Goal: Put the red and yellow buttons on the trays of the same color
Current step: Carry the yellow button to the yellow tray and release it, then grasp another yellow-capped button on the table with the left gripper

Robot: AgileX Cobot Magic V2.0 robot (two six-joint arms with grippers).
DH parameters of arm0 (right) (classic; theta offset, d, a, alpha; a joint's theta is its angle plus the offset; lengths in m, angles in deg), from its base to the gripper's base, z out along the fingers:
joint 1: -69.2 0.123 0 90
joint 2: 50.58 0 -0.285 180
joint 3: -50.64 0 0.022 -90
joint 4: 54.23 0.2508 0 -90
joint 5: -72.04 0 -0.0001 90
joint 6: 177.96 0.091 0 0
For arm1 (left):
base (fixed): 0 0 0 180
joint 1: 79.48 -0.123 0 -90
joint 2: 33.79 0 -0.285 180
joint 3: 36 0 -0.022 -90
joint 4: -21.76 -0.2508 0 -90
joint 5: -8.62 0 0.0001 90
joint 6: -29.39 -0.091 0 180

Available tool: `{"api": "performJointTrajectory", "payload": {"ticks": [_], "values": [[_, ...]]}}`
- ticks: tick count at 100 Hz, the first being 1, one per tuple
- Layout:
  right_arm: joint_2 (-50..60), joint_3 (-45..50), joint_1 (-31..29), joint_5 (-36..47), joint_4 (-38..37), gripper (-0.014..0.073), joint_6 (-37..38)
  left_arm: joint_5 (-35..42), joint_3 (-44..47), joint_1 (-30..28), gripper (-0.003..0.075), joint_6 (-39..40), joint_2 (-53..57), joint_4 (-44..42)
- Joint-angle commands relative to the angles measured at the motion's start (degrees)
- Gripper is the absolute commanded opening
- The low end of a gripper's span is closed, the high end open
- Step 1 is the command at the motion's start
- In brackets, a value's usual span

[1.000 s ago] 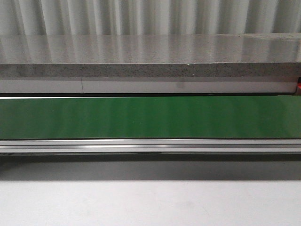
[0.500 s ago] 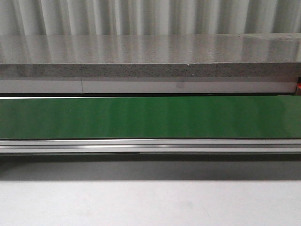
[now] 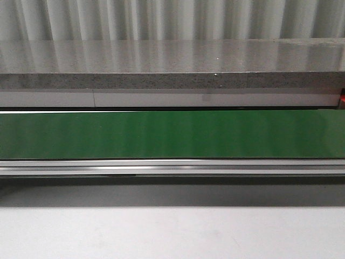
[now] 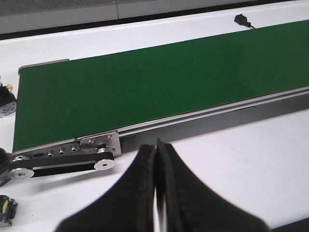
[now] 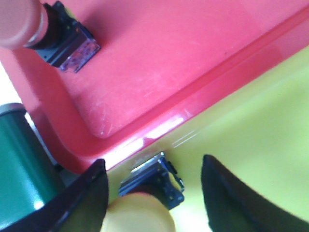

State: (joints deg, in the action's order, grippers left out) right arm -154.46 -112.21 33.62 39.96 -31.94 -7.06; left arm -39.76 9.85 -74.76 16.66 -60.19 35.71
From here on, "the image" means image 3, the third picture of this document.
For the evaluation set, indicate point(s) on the white pleated curtain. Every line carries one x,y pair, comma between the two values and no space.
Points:
163,20

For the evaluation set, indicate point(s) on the green conveyor belt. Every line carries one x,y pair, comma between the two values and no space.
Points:
173,134

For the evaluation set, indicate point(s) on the grey stone counter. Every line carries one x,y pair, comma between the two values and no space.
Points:
149,74

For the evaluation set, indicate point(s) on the aluminium conveyor frame rail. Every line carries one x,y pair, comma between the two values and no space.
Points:
173,172

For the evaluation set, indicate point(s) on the red plastic bin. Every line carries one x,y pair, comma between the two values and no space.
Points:
342,100

